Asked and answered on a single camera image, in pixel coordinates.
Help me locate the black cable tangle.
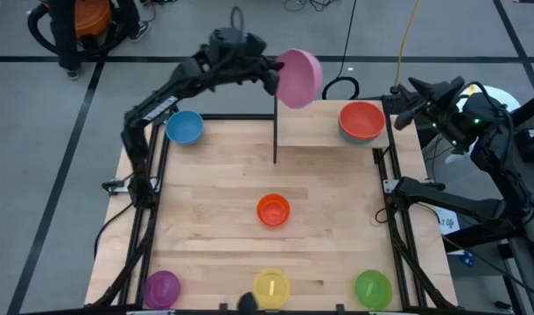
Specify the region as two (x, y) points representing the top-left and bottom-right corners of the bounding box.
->
(284, 0), (338, 13)

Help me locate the purple translucent bowl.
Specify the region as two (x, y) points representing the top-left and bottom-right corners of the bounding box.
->
(142, 269), (182, 310)

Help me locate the red opaque bowl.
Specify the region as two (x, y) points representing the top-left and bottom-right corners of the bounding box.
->
(339, 101), (386, 142)

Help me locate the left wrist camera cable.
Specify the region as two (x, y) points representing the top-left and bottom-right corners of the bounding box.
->
(229, 5), (247, 32)

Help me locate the green translucent bowl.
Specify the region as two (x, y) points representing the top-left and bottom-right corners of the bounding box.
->
(354, 269), (394, 311)

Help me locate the yellow floor cable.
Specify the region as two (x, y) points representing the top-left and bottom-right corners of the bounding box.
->
(393, 0), (422, 88)

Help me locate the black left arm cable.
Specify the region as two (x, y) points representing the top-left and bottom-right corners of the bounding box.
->
(93, 201), (137, 260)

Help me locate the black floor beam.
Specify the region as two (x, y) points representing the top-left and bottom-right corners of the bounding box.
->
(441, 222), (527, 254)

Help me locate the long black floor cable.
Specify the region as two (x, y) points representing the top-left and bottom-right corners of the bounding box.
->
(441, 234), (534, 302)

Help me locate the white printed paper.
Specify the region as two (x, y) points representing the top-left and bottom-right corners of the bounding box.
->
(435, 207), (460, 235)

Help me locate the orange translucent bowl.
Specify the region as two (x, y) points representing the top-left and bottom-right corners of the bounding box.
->
(256, 193), (292, 228)

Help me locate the black vacuum hose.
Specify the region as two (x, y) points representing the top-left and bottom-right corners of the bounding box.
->
(27, 2), (128, 56)

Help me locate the black shelf side panel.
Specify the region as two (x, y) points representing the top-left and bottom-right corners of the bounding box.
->
(272, 94), (279, 165)

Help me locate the black bar on side table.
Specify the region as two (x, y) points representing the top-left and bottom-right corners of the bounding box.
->
(509, 89), (534, 130)

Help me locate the white round object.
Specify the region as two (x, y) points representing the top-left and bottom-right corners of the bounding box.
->
(459, 85), (523, 115)

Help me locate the orange vacuum cleaner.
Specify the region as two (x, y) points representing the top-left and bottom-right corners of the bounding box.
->
(74, 0), (113, 39)

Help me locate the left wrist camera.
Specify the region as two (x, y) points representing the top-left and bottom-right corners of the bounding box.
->
(208, 26), (268, 53)

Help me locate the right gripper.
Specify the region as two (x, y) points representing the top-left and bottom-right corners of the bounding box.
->
(393, 76), (469, 145)

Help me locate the black looped floor cable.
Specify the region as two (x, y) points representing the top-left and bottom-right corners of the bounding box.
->
(321, 0), (360, 101)

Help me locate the pink opaque bowl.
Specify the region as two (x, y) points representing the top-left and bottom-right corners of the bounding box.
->
(275, 47), (324, 109)

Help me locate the yellow translucent bowl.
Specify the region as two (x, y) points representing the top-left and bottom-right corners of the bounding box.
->
(252, 268), (292, 310)

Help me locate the black box on side table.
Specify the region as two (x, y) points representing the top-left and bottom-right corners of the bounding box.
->
(513, 128), (534, 164)

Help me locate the blue opaque bowl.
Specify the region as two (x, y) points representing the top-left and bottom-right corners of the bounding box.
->
(165, 108), (205, 146)

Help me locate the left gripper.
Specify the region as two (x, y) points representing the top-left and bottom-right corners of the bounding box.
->
(229, 50), (286, 96)

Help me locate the black aluminium table frame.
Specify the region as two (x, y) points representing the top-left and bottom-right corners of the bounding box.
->
(91, 98), (459, 315)

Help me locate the person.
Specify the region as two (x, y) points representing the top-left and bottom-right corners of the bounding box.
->
(47, 0), (150, 81)

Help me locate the teal opaque bowl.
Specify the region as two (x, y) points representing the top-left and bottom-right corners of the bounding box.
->
(338, 124), (384, 146)

